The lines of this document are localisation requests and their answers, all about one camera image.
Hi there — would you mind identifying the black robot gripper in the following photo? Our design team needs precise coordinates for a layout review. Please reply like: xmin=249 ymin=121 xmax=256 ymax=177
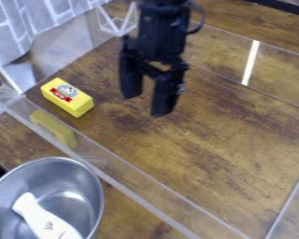
xmin=119 ymin=0 xmax=206 ymax=118

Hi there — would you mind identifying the yellow toy butter block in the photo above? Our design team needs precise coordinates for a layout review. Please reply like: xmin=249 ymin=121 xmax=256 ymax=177
xmin=42 ymin=77 xmax=95 ymax=118

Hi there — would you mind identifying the clear acrylic table barrier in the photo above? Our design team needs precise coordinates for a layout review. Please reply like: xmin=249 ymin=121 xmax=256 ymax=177
xmin=0 ymin=0 xmax=299 ymax=239

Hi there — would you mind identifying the grey brick pattern curtain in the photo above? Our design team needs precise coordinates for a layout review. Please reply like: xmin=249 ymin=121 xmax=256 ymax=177
xmin=0 ymin=0 xmax=113 ymax=67

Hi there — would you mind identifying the silver metal bowl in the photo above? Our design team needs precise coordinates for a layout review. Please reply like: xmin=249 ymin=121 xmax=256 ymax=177
xmin=0 ymin=157 xmax=105 ymax=239

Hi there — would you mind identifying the white toy fish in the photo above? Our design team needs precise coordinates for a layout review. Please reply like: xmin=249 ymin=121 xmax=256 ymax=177
xmin=12 ymin=192 xmax=85 ymax=239

